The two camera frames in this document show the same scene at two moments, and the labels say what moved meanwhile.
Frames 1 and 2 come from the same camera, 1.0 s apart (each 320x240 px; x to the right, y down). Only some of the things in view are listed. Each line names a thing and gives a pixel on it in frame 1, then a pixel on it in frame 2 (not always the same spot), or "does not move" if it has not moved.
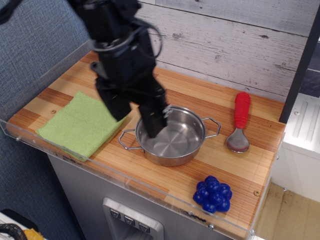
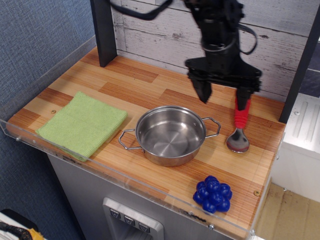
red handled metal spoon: (238, 141) does not move
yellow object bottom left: (32, 234) does not move
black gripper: (126, 69) to (224, 66)
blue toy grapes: (213, 196) does not move
